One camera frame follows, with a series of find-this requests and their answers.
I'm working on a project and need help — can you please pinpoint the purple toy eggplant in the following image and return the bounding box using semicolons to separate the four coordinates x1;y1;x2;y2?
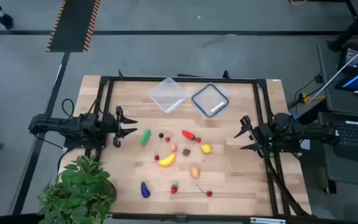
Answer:
140;181;151;199

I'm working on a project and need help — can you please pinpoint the black power adapter white label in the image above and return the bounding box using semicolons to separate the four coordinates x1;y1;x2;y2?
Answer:
337;43;358;74

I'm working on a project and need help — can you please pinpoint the black metal table frame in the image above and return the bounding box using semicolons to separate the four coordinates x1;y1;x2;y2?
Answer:
85;70;312;223

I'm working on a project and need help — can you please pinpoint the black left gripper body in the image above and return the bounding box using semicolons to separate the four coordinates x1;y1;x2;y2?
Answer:
103;106;124;149

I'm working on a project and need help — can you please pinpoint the red toy chili pepper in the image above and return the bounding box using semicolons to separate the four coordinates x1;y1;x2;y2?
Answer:
181;129;196;141

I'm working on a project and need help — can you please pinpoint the green toy cucumber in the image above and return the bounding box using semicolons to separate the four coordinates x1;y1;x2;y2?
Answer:
140;129;152;147

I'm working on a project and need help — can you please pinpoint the dark grey desk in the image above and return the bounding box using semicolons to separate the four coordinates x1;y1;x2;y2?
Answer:
317;37;358;189

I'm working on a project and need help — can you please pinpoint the black mat with hazard stripes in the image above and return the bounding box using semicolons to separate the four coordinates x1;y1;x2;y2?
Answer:
45;0;101;53

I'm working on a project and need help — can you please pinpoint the aluminium profile post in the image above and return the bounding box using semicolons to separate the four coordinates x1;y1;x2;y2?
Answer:
249;217;287;224

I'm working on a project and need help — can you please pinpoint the red toy cherry long stem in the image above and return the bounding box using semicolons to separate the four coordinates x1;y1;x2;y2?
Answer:
198;186;214;198

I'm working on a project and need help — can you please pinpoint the clear lid with blue seal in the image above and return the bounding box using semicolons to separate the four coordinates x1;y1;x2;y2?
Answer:
191;82;231;119

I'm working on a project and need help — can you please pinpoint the yellow toy banana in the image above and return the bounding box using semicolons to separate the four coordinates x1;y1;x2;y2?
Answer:
158;152;177;168

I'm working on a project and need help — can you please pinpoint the black stand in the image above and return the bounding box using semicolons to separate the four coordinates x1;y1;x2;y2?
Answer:
327;0;358;52

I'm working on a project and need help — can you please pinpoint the clear plastic container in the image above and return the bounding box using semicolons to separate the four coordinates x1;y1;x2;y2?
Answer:
149;77;188;114

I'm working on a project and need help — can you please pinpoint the black laptop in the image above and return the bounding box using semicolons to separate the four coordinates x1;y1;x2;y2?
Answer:
328;119;358;166

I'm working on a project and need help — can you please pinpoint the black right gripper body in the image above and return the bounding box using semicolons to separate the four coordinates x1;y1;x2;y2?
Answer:
241;115;273;158

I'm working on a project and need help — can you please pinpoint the green leafy plant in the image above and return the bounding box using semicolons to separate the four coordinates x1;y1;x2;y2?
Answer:
37;154;117;224

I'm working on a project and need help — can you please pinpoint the black cable bundle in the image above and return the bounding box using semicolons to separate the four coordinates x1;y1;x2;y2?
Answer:
264;154;311;218

